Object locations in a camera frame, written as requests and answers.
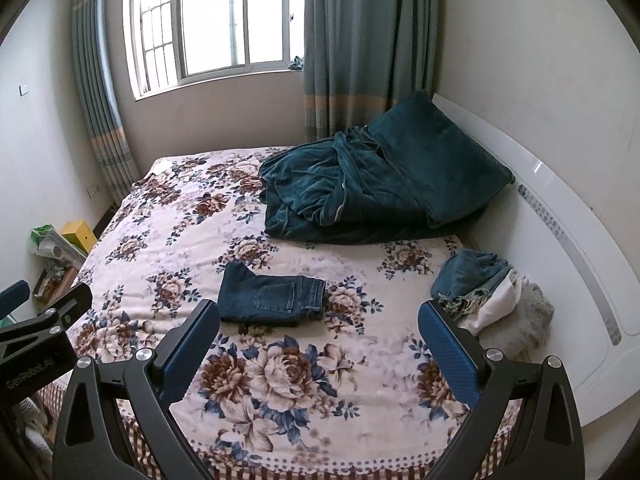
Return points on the window with white frame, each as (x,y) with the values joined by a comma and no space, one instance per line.
(210,10)

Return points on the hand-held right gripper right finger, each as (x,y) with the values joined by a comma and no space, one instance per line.
(445,350)

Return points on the teal velvet pillow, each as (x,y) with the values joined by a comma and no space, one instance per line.
(440,160)

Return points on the green and white packet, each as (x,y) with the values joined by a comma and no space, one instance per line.
(45,237)

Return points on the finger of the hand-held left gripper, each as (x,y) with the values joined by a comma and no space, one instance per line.
(15,297)
(72,305)

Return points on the grey fuzzy cloth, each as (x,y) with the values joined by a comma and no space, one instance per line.
(525,320)

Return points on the yellow box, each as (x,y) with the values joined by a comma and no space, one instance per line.
(80,234)

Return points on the grey-blue curtain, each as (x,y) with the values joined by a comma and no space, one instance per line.
(360,35)
(100,110)

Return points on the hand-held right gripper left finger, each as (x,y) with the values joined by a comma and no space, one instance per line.
(192,355)

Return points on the white bed headboard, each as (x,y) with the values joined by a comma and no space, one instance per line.
(560,220)

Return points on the small teal cloth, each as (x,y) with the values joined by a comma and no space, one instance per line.
(296,63)

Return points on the cluttered wooden stand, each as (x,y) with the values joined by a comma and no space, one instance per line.
(55,280)

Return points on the teal fringed scarf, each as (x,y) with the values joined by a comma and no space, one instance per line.
(470,272)

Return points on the floral fleece blanket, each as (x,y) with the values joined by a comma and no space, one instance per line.
(280,375)

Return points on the wall socket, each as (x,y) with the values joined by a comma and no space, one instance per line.
(93,190)

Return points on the teal velvet quilt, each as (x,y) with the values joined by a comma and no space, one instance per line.
(325,195)

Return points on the blue denim pants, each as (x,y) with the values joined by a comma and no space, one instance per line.
(270,300)

